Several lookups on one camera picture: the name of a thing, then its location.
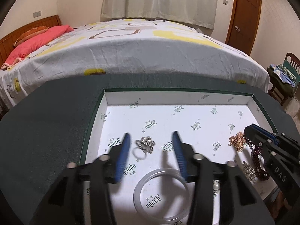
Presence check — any pile of clothes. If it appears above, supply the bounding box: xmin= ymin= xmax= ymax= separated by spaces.
xmin=267 ymin=60 xmax=299 ymax=97

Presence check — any silver leaf brooch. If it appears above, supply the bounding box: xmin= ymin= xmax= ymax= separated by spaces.
xmin=243 ymin=161 xmax=256 ymax=184

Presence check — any silver pearl ring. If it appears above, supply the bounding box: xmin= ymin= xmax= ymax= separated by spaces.
xmin=132 ymin=136 xmax=156 ymax=161

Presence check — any wooden headboard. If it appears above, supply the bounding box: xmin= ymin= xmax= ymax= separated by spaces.
xmin=0 ymin=15 xmax=62 ymax=65

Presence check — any green white tray box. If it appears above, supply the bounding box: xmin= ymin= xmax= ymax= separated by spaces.
xmin=80 ymin=88 xmax=276 ymax=224

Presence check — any dark green tablecloth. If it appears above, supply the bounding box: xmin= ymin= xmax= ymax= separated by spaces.
xmin=1 ymin=73 xmax=299 ymax=224

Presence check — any white jade bangle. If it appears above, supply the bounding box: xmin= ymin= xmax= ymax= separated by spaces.
xmin=133 ymin=169 xmax=191 ymax=224

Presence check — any pink pillow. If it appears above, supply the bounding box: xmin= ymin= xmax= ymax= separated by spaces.
xmin=1 ymin=25 xmax=74 ymax=71

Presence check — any rose gold chain bracelet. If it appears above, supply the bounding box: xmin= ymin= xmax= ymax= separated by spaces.
xmin=228 ymin=131 xmax=248 ymax=152

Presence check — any small pearl flower brooch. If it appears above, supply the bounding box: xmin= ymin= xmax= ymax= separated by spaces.
xmin=213 ymin=180 xmax=220 ymax=196

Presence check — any orange patterned pillow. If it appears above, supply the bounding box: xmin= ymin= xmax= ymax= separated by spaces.
xmin=13 ymin=26 xmax=49 ymax=47

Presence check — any bed with patterned sheet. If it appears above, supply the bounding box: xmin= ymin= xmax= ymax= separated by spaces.
xmin=1 ymin=19 xmax=269 ymax=110

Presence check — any dark red bead bracelet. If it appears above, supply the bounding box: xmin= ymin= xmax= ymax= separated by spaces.
xmin=245 ymin=138 xmax=270 ymax=182

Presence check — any grey window curtain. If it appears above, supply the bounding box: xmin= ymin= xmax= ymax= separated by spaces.
xmin=101 ymin=0 xmax=217 ymax=29

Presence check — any wooden chair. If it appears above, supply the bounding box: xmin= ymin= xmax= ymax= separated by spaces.
xmin=267 ymin=52 xmax=299 ymax=106

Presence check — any brown wooden door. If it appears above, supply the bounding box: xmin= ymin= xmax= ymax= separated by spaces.
xmin=225 ymin=0 xmax=262 ymax=55

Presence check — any wall socket above headboard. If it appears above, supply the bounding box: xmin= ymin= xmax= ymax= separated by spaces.
xmin=33 ymin=11 xmax=42 ymax=18

